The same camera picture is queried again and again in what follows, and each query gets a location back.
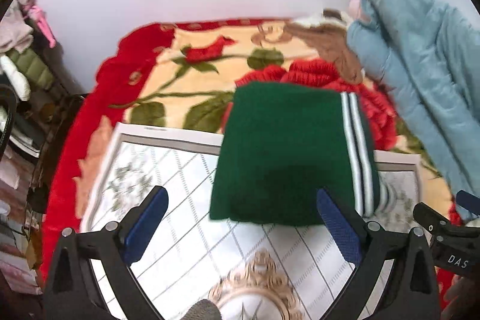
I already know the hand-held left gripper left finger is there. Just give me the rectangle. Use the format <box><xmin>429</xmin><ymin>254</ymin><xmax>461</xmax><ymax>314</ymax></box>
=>
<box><xmin>43</xmin><ymin>186</ymin><xmax>169</xmax><ymax>320</ymax></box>

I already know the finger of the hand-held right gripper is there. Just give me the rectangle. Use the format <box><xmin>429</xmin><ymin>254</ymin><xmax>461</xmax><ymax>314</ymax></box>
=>
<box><xmin>412</xmin><ymin>202</ymin><xmax>455</xmax><ymax>231</ymax></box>
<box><xmin>455</xmin><ymin>190</ymin><xmax>480</xmax><ymax>221</ymax></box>

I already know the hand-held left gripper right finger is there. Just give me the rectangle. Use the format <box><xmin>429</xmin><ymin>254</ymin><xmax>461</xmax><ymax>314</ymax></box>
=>
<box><xmin>317</xmin><ymin>187</ymin><xmax>441</xmax><ymax>320</ymax></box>

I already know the green garment with white stripes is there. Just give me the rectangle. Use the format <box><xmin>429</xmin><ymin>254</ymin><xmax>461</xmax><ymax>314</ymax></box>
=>
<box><xmin>209</xmin><ymin>81</ymin><xmax>385</xmax><ymax>227</ymax></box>

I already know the pile of pale pink clothes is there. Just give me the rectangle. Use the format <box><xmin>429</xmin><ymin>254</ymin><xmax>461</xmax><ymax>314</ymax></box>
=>
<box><xmin>0</xmin><ymin>0</ymin><xmax>57</xmax><ymax>52</ymax></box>

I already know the white quilted floral mat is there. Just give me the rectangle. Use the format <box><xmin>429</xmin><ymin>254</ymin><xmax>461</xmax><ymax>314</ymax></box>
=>
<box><xmin>79</xmin><ymin>122</ymin><xmax>422</xmax><ymax>320</ymax></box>

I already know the cluttered shelf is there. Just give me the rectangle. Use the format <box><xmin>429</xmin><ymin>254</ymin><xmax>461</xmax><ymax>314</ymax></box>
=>
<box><xmin>0</xmin><ymin>95</ymin><xmax>51</xmax><ymax>296</ymax></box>

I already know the light blue padded jacket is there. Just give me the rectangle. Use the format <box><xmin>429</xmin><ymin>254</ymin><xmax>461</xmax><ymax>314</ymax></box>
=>
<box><xmin>339</xmin><ymin>0</ymin><xmax>480</xmax><ymax>221</ymax></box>

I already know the red floral blanket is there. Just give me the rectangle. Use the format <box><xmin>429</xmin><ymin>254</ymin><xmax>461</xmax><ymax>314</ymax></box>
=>
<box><xmin>39</xmin><ymin>17</ymin><xmax>480</xmax><ymax>320</ymax></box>

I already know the brown fur-trimmed garment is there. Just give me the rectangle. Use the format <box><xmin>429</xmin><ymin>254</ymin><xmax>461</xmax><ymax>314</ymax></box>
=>
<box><xmin>251</xmin><ymin>8</ymin><xmax>366</xmax><ymax>84</ymax></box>

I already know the olive green puffer jacket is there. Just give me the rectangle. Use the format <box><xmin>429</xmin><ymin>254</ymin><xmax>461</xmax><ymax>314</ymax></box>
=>
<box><xmin>5</xmin><ymin>46</ymin><xmax>59</xmax><ymax>93</ymax></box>

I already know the pink cloth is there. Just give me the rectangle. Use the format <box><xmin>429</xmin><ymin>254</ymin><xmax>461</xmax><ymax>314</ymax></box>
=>
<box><xmin>348</xmin><ymin>0</ymin><xmax>373</xmax><ymax>22</ymax></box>

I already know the black bag strap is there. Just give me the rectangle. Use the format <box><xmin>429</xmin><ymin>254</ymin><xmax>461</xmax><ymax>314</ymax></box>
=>
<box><xmin>0</xmin><ymin>84</ymin><xmax>19</xmax><ymax>157</ymax></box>

